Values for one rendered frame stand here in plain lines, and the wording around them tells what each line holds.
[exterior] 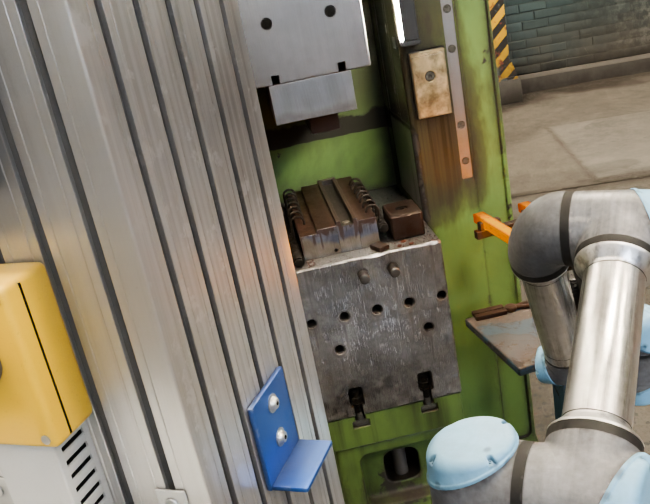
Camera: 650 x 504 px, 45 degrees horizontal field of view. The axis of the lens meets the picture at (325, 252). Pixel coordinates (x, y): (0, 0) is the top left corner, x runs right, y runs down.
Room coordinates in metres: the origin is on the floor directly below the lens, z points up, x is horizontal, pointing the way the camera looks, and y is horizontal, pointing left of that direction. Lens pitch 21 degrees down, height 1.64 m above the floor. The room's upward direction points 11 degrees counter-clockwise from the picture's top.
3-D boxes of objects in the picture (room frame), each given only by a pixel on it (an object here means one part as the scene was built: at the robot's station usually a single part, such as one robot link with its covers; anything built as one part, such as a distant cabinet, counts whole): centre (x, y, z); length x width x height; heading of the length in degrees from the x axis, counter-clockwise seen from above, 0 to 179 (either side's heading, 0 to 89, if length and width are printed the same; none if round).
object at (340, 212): (2.10, -0.06, 0.99); 0.42 x 0.05 x 0.01; 3
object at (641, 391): (1.24, -0.51, 0.82); 0.11 x 0.08 x 0.11; 60
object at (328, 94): (2.09, -0.03, 1.32); 0.42 x 0.20 x 0.10; 3
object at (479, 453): (0.82, -0.14, 0.98); 0.13 x 0.12 x 0.14; 60
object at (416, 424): (2.11, -0.09, 0.23); 0.55 x 0.37 x 0.47; 3
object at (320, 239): (2.09, -0.03, 0.96); 0.42 x 0.20 x 0.09; 3
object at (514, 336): (1.74, -0.55, 0.67); 0.40 x 0.30 x 0.02; 101
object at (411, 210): (1.95, -0.22, 0.95); 0.12 x 0.08 x 0.06; 3
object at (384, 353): (2.11, -0.09, 0.69); 0.56 x 0.38 x 0.45; 3
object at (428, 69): (2.03, -0.35, 1.27); 0.09 x 0.02 x 0.17; 93
